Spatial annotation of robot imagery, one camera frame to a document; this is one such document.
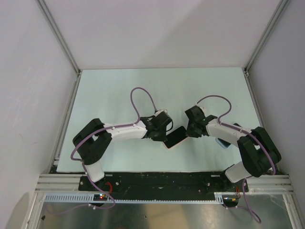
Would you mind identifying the left aluminium frame post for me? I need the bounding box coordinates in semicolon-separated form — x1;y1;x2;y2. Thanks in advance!
35;0;81;75

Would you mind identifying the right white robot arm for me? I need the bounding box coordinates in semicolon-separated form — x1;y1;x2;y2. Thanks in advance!
185;105;282;191

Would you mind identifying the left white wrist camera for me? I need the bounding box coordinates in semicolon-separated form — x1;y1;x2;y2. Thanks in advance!
154;109;167;116

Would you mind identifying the aluminium front frame rail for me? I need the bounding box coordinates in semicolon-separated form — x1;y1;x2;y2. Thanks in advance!
35;174;295;195

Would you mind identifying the blue cased smartphone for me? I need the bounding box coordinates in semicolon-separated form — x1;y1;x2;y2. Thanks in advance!
216;125;240;148

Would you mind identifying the black smartphone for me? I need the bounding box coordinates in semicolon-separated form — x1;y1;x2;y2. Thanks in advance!
163;126;188;149

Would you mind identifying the pink phone case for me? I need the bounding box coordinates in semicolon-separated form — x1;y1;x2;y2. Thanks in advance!
163;137;188;149

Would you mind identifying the white slotted cable duct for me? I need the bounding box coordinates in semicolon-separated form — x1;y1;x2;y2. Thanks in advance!
44;192;226;205

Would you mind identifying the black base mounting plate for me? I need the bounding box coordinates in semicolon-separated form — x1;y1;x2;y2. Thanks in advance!
78;172;248;201

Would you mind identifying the aluminium frame post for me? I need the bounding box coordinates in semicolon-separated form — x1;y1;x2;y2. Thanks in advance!
244;0;291;76
35;0;81;75

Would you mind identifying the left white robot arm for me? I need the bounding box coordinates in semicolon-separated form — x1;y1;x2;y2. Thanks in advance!
71;110;173;190

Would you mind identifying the right aluminium frame post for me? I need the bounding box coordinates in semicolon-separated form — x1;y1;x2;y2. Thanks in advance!
244;0;291;76

